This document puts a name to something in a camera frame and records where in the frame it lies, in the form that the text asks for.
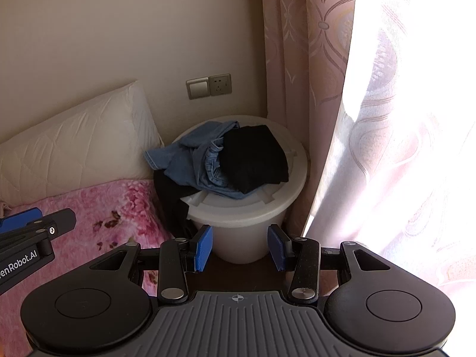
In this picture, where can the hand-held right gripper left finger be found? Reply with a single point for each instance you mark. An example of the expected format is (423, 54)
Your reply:
(203, 247)

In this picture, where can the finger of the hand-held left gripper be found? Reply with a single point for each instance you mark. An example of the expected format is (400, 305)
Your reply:
(61, 220)
(22, 218)

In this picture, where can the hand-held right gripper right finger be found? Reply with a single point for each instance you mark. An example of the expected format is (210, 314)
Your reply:
(276, 247)

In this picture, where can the white plastic bucket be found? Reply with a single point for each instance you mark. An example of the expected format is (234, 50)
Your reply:
(238, 227)

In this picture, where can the blue denim jeans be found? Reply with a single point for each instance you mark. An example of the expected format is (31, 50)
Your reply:
(186, 163)

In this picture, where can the pink floral blanket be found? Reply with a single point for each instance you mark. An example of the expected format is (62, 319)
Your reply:
(111, 208)

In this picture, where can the dark cloth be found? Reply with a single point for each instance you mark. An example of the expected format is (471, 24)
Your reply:
(169, 200)

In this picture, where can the white quilted pillow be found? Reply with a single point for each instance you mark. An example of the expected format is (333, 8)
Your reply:
(74, 141)

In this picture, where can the black crumpled garment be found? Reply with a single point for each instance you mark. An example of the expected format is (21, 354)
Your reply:
(253, 160)

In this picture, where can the sheer white curtain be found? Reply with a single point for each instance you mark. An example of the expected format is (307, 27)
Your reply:
(409, 119)

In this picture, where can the pink patterned curtain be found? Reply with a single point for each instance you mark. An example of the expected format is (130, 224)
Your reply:
(297, 63)

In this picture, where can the bronze wall switch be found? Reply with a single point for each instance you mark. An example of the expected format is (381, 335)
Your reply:
(198, 88)

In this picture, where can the bronze wall socket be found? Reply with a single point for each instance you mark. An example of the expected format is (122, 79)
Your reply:
(220, 85)

